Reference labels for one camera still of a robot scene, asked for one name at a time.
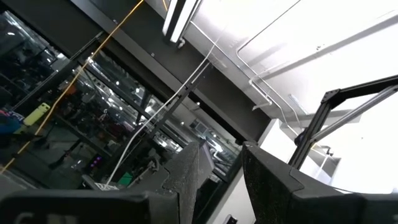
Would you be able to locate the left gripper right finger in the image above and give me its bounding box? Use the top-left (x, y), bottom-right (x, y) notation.
top-left (241, 141), bottom-right (398, 224)

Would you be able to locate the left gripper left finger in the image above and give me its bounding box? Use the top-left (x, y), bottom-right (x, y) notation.
top-left (0, 141), bottom-right (215, 224)

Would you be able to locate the lime green object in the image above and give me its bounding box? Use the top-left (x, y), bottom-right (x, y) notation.
top-left (23, 102), bottom-right (51, 127)

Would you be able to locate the blue object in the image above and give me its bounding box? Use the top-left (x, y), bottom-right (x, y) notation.
top-left (0, 109), bottom-right (22, 135)

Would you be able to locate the black metal pole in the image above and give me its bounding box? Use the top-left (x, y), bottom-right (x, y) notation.
top-left (148, 61), bottom-right (213, 140)

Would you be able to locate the ceiling light fixture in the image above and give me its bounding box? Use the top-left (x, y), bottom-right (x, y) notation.
top-left (161, 0), bottom-right (205, 49)

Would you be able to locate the black aluminium extrusion frame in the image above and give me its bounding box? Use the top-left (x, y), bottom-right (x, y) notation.
top-left (287, 74), bottom-right (398, 170)

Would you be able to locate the white cable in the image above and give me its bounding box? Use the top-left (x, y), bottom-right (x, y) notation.
top-left (104, 39), bottom-right (219, 188)

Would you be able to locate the metal wall conduit pipe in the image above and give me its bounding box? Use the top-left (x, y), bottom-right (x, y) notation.
top-left (188, 0), bottom-right (304, 131)

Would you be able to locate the yellow power cable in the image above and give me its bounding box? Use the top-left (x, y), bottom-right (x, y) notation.
top-left (0, 0), bottom-right (146, 174)

